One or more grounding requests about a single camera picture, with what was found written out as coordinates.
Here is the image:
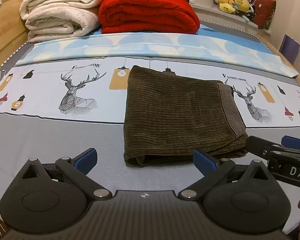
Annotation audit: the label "red folded blanket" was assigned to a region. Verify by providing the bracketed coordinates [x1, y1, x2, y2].
[98, 0, 200, 34]

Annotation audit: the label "cream folded blanket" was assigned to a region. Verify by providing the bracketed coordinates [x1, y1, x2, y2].
[19, 0, 103, 43]

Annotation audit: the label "light blue patterned blanket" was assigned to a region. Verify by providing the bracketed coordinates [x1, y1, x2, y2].
[16, 32, 298, 78]

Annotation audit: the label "dark red cushion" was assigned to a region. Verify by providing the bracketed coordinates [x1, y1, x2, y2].
[252, 0, 276, 30]

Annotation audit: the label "purple box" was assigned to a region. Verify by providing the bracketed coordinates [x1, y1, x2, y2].
[279, 34, 300, 64]

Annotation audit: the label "yellow plush toy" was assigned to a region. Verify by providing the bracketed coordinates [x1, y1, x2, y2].
[213, 0, 236, 14]
[232, 0, 254, 15]

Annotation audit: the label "olive corduroy pants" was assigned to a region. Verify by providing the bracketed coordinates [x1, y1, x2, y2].
[123, 66, 248, 166]

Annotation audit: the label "printed grey bed sheet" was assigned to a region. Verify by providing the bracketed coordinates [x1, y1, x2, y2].
[0, 19, 300, 235]

